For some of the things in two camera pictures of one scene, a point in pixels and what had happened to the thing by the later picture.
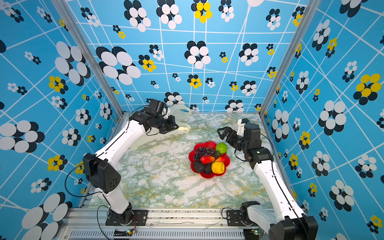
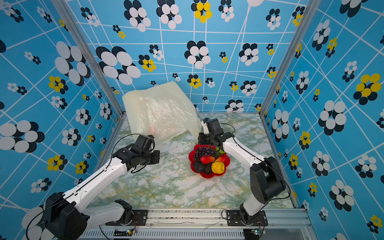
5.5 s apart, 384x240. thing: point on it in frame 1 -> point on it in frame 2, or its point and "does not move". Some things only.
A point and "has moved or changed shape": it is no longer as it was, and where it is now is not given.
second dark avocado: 208,168 does not move
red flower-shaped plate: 211,145 does not move
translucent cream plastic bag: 177,113 has moved or changed shape
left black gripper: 171,124 -> 156,159
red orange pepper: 206,159 does not move
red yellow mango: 222,159 does not move
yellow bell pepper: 218,167 does not move
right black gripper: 232,134 -> 201,139
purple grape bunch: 202,151 does not move
